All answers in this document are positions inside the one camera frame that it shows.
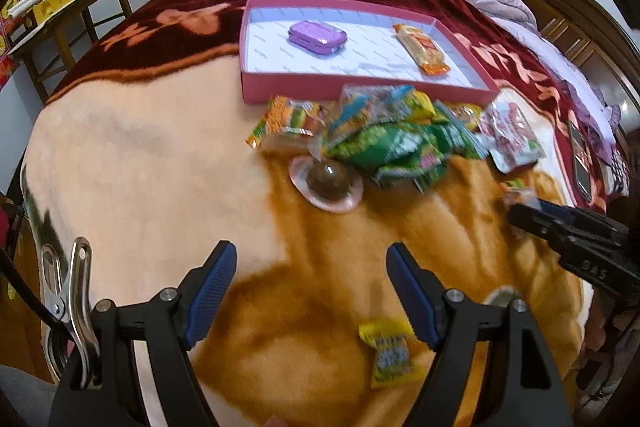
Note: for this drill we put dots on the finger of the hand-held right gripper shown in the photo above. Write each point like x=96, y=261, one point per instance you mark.
x=535, y=222
x=552, y=207

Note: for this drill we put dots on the blue orange candy packet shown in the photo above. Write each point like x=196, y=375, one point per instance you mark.
x=465, y=114

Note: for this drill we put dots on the orange rice cracker packet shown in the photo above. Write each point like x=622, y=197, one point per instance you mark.
x=422, y=49

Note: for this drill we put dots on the wooden headboard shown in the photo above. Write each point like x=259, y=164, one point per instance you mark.
x=575, y=17

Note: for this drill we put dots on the white paper roll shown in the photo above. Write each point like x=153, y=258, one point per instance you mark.
x=30, y=2

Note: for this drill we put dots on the pink cardboard box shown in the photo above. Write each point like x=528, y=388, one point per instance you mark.
x=350, y=84

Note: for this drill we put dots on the purple tin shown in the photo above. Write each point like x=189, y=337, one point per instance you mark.
x=317, y=38

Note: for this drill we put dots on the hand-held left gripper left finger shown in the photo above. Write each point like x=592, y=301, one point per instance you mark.
x=215, y=287

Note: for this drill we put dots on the chocolate ball cup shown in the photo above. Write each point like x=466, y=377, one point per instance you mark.
x=327, y=182

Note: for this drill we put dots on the black phone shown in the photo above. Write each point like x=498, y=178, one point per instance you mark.
x=581, y=162

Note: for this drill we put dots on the metal spring clip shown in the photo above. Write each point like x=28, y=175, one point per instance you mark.
x=75, y=297

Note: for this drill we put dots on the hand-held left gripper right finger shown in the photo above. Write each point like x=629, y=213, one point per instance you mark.
x=410, y=297

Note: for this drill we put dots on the yellow leaf-print candy packet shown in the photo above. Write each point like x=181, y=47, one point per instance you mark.
x=390, y=352

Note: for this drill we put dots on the orange green gummy packet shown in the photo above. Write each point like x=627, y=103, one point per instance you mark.
x=285, y=122

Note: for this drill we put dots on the small yellow green candy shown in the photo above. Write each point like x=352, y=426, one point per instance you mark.
x=425, y=104

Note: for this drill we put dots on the pink jelly drink pouch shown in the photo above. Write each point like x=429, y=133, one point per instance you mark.
x=510, y=137

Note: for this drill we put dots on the blue striped snack packet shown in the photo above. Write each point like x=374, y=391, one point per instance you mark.
x=372, y=104

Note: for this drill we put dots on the printed plush blanket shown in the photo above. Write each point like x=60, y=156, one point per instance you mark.
x=150, y=157

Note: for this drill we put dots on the green pea snack packet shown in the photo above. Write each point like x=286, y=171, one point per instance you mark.
x=385, y=149

